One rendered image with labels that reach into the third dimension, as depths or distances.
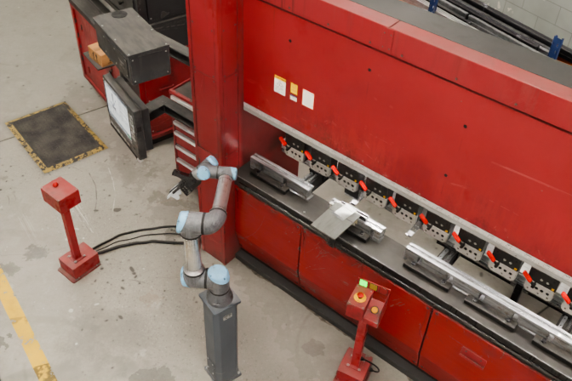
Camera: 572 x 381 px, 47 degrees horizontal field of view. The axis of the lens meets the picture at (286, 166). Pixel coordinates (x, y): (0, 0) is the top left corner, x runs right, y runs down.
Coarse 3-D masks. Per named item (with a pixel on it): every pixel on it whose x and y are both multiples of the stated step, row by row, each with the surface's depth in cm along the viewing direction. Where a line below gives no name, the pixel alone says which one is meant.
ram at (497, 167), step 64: (256, 0) 360; (256, 64) 386; (320, 64) 352; (384, 64) 323; (320, 128) 378; (384, 128) 345; (448, 128) 318; (512, 128) 294; (448, 192) 338; (512, 192) 311
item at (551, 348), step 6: (540, 336) 347; (534, 342) 345; (540, 342) 344; (546, 342) 344; (540, 348) 344; (546, 348) 341; (552, 348) 341; (558, 348) 342; (552, 354) 340; (558, 354) 339; (564, 354) 339; (570, 354) 339; (564, 360) 337; (570, 360) 336; (570, 366) 336
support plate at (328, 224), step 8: (336, 208) 400; (320, 216) 394; (328, 216) 395; (352, 216) 396; (312, 224) 389; (320, 224) 390; (328, 224) 390; (336, 224) 390; (344, 224) 390; (328, 232) 385; (336, 232) 385
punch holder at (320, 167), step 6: (312, 150) 391; (312, 156) 394; (318, 156) 391; (324, 156) 387; (318, 162) 393; (324, 162) 390; (330, 162) 387; (336, 162) 393; (312, 168) 400; (318, 168) 396; (324, 168) 392; (330, 168) 390; (324, 174) 395; (330, 174) 394
